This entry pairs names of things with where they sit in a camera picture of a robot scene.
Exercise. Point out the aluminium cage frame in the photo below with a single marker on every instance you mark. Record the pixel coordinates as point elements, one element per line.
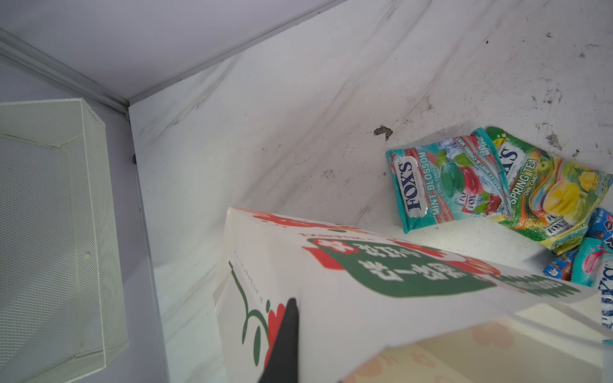
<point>132,47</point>

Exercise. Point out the blue m&m's packet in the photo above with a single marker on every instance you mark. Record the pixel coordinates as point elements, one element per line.
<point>599,227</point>

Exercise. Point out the green Fox's spring tea bag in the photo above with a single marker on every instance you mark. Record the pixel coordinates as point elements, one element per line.
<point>552,199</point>

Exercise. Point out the white floral paper bag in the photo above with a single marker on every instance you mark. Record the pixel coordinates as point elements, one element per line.
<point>373,308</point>

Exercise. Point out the white mesh wall basket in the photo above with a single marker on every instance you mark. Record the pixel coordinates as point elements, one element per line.
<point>62,302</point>

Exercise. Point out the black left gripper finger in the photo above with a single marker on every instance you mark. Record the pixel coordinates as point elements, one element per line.
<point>281,361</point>

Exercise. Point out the teal Fox's mint blossom bag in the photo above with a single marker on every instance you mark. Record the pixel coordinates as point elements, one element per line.
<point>458,178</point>

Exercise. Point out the teal Fox's large candy bag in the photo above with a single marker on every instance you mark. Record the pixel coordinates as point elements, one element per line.
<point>596,273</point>

